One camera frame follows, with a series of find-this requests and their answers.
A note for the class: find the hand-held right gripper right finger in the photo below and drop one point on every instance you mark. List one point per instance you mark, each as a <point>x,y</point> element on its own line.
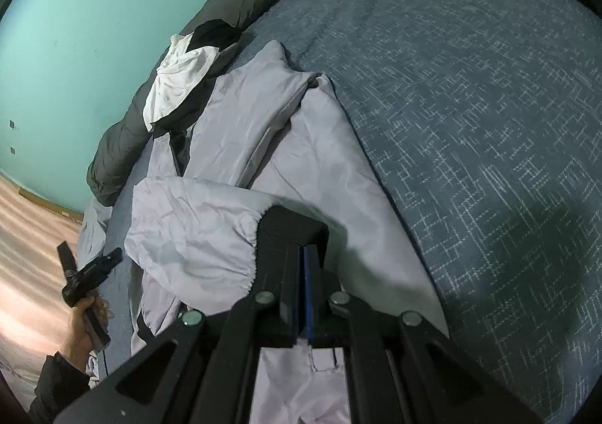
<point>324,297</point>

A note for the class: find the wooden frame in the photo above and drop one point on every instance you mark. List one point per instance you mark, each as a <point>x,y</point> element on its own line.
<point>51,205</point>

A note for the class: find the pink curtain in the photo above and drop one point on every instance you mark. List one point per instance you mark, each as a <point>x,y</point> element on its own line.
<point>28,264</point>

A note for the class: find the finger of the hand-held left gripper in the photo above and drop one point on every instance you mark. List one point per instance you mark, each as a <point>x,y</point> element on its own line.
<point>103,261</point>

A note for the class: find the white thin shirt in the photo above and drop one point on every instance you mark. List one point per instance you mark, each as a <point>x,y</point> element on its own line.
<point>174,80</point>

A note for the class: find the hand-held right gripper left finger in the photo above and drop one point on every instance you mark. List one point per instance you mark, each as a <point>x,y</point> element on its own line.
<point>289,301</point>

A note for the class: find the person's left hand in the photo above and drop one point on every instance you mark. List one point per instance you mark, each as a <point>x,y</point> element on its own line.
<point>82,334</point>

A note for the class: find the black garment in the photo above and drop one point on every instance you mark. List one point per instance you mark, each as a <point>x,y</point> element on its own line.
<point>216,31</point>

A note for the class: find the grey jacket with black cuffs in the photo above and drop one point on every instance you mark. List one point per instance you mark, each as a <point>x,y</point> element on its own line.
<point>291,137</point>

